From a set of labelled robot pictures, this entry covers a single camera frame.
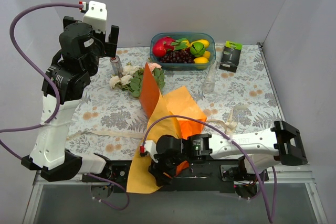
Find artificial flower bunch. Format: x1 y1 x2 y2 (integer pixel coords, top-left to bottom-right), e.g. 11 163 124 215
109 62 165 98

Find orange paper bouquet wrap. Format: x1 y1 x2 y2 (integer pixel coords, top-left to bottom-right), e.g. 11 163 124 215
126 62 208 195

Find cream printed ribbon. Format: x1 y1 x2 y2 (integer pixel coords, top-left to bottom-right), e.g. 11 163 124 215
66 104 249 141

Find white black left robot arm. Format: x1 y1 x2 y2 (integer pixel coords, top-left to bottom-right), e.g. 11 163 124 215
21 16 119 182

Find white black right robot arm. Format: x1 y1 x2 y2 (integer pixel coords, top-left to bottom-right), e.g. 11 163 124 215
140 121 308 187

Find clear glass vase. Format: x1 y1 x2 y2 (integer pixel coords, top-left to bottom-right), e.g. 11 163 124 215
202 61 218 93

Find silver drink can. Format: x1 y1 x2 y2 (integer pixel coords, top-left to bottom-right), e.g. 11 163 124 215
110 55 123 78

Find red dragon fruit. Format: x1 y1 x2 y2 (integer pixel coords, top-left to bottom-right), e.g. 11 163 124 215
152 37 186 58

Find blue plastic fruit container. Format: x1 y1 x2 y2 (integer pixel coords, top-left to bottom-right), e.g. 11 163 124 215
150 33 216 71

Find dark grape bunch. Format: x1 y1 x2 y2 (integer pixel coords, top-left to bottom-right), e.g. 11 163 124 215
158 48 195 63

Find green lime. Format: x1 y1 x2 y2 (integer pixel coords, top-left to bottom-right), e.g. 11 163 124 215
190 42 205 57

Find yellow lemon front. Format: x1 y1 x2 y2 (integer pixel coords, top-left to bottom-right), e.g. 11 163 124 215
194 57 209 69

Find yellow lemon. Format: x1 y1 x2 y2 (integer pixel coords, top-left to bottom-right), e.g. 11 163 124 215
203 50 211 59
190 39 209 48
194 57 209 69

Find yellow lemon top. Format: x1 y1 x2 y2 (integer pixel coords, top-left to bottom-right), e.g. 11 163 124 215
190 39 209 48

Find yellow lemon right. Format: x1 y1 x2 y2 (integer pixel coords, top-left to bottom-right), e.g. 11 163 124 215
203 50 211 59

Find black green razor package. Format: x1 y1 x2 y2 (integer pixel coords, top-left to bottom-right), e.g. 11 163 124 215
219 41 242 73

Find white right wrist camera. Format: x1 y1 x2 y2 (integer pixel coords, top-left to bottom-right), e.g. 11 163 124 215
139 140 159 163

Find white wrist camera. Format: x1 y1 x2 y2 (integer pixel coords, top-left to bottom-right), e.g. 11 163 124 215
79 1 108 34
139 140 159 163

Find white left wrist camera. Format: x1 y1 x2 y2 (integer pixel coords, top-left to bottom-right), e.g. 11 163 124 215
79 1 108 34

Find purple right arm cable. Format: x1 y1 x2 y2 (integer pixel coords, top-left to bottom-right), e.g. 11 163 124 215
141 115 278 224

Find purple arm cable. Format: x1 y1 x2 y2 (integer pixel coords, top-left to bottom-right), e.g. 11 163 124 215
0 2 131 211
141 115 278 224

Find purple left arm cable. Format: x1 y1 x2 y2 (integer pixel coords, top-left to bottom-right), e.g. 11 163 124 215
0 2 131 211

